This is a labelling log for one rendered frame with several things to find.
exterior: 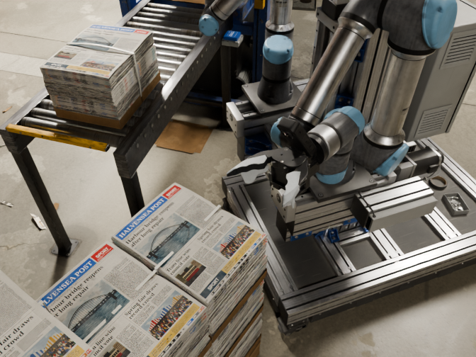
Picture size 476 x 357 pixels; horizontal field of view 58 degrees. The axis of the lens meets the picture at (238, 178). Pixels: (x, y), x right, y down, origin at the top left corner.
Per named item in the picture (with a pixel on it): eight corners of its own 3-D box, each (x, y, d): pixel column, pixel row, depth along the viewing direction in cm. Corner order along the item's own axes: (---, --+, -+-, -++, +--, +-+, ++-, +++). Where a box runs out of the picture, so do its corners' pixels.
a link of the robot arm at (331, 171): (315, 156, 116) (321, 123, 108) (350, 176, 111) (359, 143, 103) (297, 170, 112) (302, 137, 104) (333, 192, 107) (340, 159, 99)
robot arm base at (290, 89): (283, 81, 188) (285, 60, 181) (299, 99, 177) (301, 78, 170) (251, 87, 184) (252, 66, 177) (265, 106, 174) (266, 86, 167)
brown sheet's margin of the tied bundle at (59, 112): (121, 129, 165) (119, 120, 162) (56, 117, 171) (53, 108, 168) (139, 106, 176) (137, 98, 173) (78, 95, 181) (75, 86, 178)
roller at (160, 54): (187, 68, 208) (186, 59, 205) (101, 54, 218) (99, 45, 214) (191, 63, 212) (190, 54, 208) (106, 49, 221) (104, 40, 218)
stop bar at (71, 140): (106, 153, 156) (105, 149, 155) (6, 132, 165) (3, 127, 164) (110, 147, 158) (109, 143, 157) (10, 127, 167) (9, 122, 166)
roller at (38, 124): (125, 152, 164) (123, 142, 161) (20, 130, 174) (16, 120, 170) (131, 144, 168) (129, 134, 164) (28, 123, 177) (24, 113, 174)
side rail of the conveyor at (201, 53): (131, 179, 164) (125, 155, 155) (118, 176, 165) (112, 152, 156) (234, 27, 255) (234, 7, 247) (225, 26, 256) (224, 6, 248)
